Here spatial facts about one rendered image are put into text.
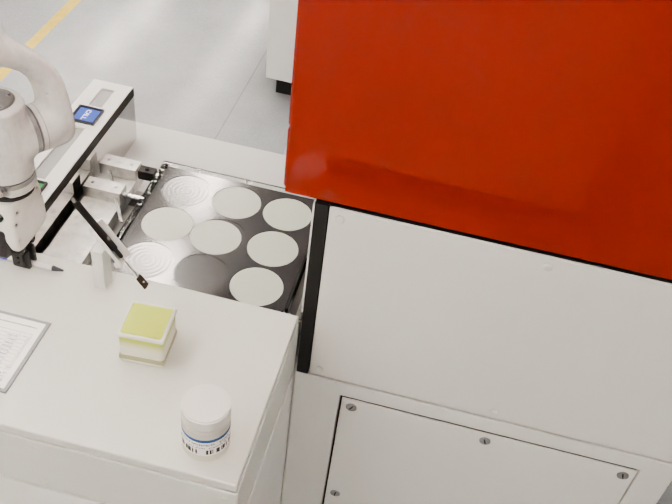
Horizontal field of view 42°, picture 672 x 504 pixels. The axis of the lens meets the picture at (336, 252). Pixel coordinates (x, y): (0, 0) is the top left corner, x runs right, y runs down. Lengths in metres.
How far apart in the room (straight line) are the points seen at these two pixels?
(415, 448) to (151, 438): 0.57
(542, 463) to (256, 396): 0.58
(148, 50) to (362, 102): 2.89
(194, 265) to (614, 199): 0.80
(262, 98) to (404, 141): 2.54
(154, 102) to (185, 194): 1.90
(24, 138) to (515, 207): 0.73
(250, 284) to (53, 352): 0.39
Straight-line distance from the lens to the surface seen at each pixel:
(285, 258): 1.68
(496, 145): 1.20
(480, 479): 1.75
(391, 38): 1.14
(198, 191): 1.83
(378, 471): 1.79
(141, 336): 1.37
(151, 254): 1.69
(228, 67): 3.93
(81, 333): 1.48
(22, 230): 1.50
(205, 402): 1.25
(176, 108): 3.66
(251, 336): 1.46
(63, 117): 1.42
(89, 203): 1.84
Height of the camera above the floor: 2.06
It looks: 43 degrees down
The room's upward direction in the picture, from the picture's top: 8 degrees clockwise
